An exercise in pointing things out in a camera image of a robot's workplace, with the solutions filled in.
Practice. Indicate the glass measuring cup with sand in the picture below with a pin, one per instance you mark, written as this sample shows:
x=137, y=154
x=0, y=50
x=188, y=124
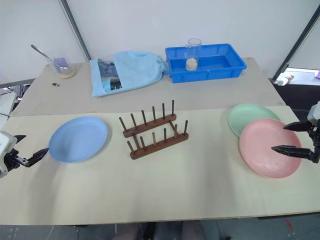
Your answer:
x=192, y=63

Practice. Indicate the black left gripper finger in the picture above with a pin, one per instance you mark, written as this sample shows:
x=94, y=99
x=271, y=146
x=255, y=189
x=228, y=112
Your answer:
x=19, y=138
x=36, y=157

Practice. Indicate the glass beaker with purple item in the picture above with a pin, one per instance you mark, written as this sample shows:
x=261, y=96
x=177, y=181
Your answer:
x=63, y=71

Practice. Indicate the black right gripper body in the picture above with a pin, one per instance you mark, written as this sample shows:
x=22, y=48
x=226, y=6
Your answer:
x=316, y=147

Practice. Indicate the green plate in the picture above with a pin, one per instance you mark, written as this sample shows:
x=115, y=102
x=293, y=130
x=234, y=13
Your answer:
x=247, y=116

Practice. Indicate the purple cloth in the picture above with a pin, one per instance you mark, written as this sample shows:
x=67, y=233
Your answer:
x=318, y=74

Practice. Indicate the brown wooden dish rack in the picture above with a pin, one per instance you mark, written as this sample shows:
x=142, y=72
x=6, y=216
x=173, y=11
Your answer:
x=155, y=145

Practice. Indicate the blue plate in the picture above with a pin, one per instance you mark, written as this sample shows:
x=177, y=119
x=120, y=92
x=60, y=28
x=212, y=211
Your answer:
x=78, y=140

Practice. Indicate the small black clip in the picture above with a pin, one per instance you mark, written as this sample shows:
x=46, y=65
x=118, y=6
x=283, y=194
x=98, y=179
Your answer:
x=55, y=85

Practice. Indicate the pink red plate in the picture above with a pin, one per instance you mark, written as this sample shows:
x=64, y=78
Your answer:
x=262, y=140

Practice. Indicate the blue plastic bin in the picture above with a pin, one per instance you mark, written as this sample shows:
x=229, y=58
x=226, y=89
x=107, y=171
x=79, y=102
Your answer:
x=215, y=67

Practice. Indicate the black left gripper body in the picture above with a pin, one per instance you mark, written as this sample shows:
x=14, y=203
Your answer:
x=11, y=160

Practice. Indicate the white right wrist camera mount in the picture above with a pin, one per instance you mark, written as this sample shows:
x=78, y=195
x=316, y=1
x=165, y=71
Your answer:
x=314, y=113

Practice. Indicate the black metal frame pole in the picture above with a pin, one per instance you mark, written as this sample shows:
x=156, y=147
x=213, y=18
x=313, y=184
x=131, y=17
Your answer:
x=297, y=37

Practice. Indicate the grey metal frame pole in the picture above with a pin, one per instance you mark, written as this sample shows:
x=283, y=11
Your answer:
x=75, y=27

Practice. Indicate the black side table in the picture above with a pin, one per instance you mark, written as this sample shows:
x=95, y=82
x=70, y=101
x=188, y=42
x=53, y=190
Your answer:
x=300, y=95

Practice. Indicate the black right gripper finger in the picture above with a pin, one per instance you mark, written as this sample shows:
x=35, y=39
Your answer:
x=292, y=150
x=300, y=126

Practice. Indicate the metal spoon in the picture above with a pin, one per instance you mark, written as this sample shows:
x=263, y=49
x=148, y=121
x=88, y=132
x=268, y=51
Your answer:
x=41, y=52

